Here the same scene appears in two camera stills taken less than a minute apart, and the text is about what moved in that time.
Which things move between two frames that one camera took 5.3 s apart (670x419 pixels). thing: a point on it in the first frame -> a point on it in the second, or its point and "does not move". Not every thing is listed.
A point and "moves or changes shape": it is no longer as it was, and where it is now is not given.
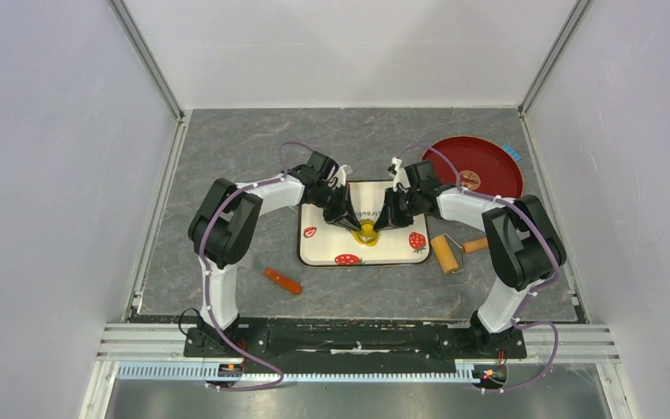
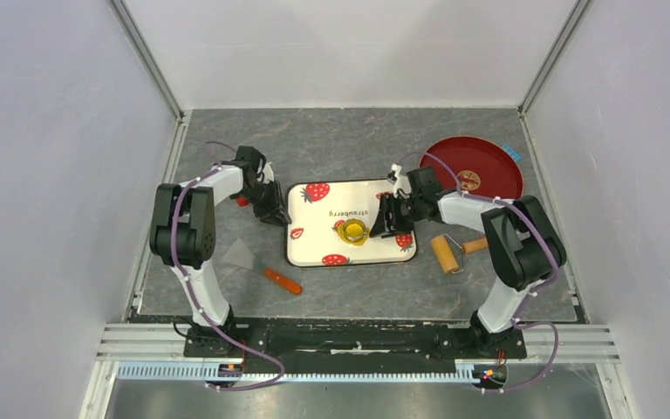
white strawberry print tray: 323,243 moves or changes shape
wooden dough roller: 451,256 does not move
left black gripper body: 332,202 -> 264,195
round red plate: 484,166 does not move
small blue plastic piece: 512,152 does not move
